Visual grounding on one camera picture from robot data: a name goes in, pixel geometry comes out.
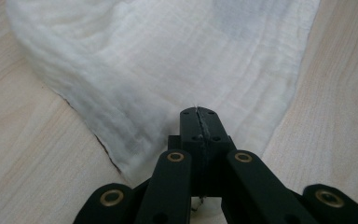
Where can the white cloth with brown print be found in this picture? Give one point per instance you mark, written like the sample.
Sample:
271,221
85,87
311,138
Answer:
152,62

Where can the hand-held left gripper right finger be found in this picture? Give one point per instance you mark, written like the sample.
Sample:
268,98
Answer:
217,140

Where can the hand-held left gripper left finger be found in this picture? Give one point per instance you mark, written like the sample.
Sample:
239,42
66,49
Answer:
189,133

